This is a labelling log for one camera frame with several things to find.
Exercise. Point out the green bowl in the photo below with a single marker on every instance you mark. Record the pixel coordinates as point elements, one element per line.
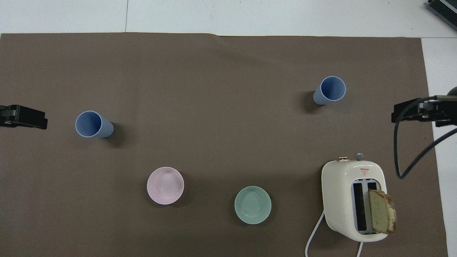
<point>252,205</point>

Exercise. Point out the slice of bread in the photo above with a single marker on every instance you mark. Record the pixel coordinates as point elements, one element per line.
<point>382,212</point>

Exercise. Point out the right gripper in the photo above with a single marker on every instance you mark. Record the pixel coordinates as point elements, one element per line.
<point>451,111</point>

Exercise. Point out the black stand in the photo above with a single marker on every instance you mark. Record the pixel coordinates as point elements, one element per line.
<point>444,9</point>

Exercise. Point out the blue ribbed cup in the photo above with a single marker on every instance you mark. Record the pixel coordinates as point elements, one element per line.
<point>93,124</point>
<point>330,90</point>

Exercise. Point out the pink bowl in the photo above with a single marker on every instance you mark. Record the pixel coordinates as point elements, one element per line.
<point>165,185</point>

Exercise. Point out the cream white toaster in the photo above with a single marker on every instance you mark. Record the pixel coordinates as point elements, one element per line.
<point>339,192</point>

